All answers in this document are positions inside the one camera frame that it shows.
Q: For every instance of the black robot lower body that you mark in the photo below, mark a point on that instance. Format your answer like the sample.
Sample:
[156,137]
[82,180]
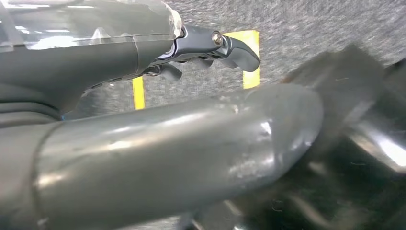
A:
[349,190]

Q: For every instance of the yellow floor tape square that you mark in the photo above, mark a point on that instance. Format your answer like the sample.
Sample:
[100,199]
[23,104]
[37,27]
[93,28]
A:
[252,79]

